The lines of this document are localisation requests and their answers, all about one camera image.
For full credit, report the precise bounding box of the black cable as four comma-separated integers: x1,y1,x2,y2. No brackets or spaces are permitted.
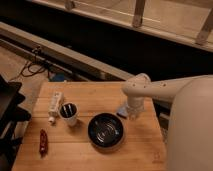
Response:
9,59,51,82

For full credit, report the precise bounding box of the white tube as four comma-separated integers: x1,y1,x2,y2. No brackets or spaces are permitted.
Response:
48,92,63,124

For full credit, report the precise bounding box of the black chair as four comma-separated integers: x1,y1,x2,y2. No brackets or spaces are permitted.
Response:
0,75,31,171

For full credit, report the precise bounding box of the dark ceramic bowl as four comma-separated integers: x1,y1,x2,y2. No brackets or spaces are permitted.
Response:
88,113,124,148

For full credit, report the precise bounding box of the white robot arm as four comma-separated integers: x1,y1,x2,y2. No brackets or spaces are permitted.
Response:
122,74,213,171

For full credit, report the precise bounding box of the blue sponge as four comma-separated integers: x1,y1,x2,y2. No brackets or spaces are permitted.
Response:
116,103,128,118

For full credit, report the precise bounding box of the white cup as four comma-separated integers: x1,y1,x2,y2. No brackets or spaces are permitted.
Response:
59,103,77,127

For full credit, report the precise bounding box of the red pocket knife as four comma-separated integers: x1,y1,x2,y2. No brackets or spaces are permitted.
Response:
39,129,48,156

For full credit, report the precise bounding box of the blue object on floor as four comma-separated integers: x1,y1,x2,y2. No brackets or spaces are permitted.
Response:
49,74,65,82

